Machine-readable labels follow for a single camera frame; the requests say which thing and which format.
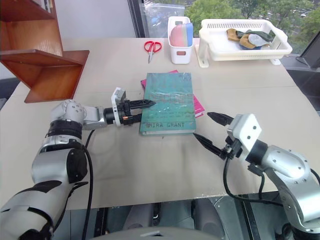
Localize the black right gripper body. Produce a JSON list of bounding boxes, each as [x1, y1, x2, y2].
[[219, 136, 245, 161]]

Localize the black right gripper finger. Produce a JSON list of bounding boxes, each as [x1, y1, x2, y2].
[[206, 111, 235, 126], [192, 132, 225, 158]]

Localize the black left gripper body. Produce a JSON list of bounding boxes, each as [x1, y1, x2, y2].
[[116, 99, 141, 127]]

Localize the teal hardcover book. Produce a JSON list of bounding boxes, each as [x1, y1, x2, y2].
[[138, 72, 197, 137]]

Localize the pink book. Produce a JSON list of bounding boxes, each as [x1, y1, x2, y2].
[[140, 69, 206, 119]]

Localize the wooden bookshelf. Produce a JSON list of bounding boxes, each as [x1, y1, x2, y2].
[[0, 0, 91, 104]]

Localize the red scissors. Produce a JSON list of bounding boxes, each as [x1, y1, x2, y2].
[[143, 40, 163, 64]]

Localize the white narrow storage bin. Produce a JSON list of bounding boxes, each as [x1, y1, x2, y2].
[[167, 16, 194, 65]]

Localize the white plastic basket rack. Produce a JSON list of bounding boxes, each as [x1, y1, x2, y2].
[[194, 18, 294, 69]]

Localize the pink flat board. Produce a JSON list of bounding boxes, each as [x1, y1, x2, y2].
[[169, 24, 187, 47]]

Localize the blue sock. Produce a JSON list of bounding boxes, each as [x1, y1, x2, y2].
[[239, 41, 264, 51]]

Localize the tan sock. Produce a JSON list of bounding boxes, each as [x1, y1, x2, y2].
[[226, 28, 247, 42]]

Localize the blue flat board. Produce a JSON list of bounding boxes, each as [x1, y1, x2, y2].
[[187, 22, 194, 47]]

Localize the grey sock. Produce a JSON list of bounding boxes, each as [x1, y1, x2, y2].
[[248, 34, 264, 47]]

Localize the dark green sock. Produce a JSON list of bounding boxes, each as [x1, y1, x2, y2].
[[236, 29, 274, 43]]

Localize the grey robot torso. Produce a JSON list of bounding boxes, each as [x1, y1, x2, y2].
[[88, 225, 227, 240]]

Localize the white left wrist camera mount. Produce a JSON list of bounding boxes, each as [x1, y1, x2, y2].
[[110, 87, 127, 126]]

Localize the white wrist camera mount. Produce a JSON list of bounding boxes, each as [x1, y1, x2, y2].
[[225, 113, 263, 153], [110, 87, 127, 126]]

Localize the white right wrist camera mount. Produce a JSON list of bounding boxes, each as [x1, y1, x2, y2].
[[225, 113, 263, 153]]

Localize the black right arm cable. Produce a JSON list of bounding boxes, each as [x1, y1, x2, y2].
[[222, 154, 285, 207]]

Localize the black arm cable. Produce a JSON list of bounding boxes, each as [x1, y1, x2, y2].
[[222, 154, 285, 207], [80, 128, 95, 240]]

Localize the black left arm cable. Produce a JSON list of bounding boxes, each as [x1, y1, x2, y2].
[[80, 128, 95, 240]]

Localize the black window frame post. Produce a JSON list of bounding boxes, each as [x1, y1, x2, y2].
[[126, 0, 150, 39]]

